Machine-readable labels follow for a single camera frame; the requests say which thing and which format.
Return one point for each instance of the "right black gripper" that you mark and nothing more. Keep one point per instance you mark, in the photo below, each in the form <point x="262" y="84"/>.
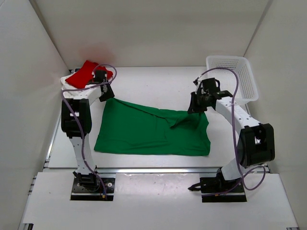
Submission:
<point x="194" y="108"/>

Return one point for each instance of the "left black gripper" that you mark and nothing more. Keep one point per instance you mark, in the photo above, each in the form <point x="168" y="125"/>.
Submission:
<point x="110" y="94"/>

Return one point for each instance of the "red t shirt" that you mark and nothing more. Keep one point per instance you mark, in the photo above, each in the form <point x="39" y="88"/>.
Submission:
<point x="84" y="75"/>

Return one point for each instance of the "green t shirt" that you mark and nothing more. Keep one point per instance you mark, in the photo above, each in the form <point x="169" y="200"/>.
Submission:
<point x="134" y="129"/>

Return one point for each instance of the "white t shirt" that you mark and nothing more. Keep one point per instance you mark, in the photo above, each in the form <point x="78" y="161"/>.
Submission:
<point x="69" y="93"/>

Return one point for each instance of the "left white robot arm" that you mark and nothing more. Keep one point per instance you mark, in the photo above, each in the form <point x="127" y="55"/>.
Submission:
<point x="76" y="122"/>

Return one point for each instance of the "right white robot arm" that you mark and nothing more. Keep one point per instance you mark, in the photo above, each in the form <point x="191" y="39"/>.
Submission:
<point x="253" y="140"/>

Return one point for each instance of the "white plastic basket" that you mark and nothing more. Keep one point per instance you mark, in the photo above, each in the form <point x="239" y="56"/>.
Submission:
<point x="232" y="71"/>

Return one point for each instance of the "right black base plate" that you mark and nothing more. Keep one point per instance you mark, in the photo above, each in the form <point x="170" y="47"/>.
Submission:
<point x="214" y="190"/>

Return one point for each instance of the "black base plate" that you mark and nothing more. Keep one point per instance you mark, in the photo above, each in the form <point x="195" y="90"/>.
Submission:
<point x="95" y="192"/>
<point x="214" y="190"/>

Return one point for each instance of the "aluminium rail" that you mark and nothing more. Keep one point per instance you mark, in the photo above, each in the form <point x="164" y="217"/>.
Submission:
<point x="159" y="170"/>

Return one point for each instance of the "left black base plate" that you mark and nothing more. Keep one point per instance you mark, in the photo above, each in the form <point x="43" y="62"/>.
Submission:
<point x="95" y="192"/>

